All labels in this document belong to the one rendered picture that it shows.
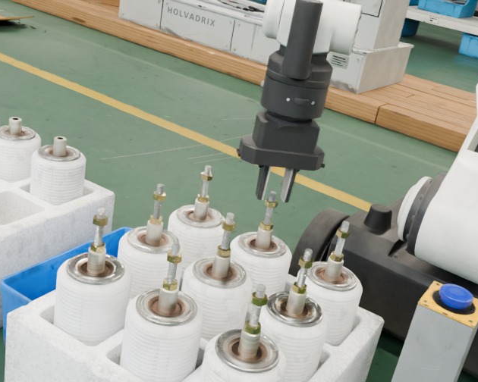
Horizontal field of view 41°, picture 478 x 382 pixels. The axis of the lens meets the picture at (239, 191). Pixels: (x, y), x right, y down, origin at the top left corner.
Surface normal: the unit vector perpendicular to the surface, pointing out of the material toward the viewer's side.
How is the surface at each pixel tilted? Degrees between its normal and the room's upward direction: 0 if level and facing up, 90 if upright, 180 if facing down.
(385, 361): 0
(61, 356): 90
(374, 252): 45
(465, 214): 55
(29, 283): 88
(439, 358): 90
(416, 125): 90
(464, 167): 41
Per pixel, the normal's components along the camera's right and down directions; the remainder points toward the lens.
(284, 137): 0.14, 0.42
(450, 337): -0.52, 0.26
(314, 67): 0.32, -0.33
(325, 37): -0.22, 0.36
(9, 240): 0.83, 0.35
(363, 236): -0.28, -0.47
